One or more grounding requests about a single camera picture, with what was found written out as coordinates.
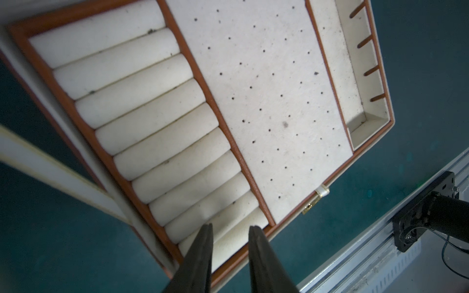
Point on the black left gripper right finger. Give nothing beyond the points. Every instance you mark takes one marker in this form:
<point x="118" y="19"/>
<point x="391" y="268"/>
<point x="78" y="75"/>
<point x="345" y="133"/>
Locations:
<point x="267" y="274"/>

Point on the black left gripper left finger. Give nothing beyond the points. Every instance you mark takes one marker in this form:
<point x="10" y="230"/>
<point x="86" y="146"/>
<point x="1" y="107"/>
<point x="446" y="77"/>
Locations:
<point x="194" y="275"/>

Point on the brown jewelry box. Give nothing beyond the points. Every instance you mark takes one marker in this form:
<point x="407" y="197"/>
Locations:
<point x="189" y="113"/>

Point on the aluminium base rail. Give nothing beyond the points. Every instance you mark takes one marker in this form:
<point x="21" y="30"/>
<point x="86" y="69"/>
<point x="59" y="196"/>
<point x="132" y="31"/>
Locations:
<point x="371" y="263"/>

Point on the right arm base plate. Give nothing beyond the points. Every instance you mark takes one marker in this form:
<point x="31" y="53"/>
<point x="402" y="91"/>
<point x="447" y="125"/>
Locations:
<point x="408" y="221"/>

